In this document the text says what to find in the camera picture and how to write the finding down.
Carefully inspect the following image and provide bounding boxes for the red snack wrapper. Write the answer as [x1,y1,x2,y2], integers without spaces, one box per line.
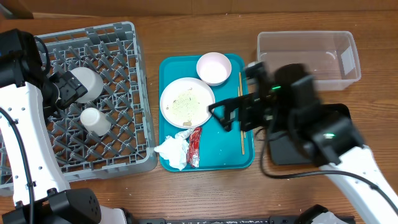
[187,127,202,168]

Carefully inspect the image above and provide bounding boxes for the white napkin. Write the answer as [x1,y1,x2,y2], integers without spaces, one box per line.
[154,129,194,170]

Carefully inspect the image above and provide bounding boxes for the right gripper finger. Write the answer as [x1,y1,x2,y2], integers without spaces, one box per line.
[208,95,249,110]
[208,104,239,132]

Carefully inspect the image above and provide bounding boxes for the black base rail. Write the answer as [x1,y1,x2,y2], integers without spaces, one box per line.
[136,214,356,224]

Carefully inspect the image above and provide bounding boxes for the grey plastic dish rack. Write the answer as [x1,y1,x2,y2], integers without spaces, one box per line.
[1,22,157,193]

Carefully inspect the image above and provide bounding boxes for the wooden chopstick right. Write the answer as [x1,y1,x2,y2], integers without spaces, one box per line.
[238,72,246,139]

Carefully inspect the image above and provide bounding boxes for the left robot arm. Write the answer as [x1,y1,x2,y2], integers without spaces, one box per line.
[1,29,134,223]

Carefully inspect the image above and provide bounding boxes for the grey white bowl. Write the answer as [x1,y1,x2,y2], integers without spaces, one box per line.
[71,67,104,103]

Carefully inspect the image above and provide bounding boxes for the white cup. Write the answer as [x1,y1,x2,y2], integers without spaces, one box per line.
[80,108,111,136]

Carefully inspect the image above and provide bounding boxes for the large white plate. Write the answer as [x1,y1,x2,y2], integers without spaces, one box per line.
[160,77,215,129]

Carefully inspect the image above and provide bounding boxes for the clear plastic bin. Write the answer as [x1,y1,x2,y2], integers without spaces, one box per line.
[257,30,361,91]

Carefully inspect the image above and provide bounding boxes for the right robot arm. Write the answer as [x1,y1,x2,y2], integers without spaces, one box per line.
[208,62,397,223]

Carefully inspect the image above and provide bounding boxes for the black tray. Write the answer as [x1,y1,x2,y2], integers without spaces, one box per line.
[268,103,364,167]

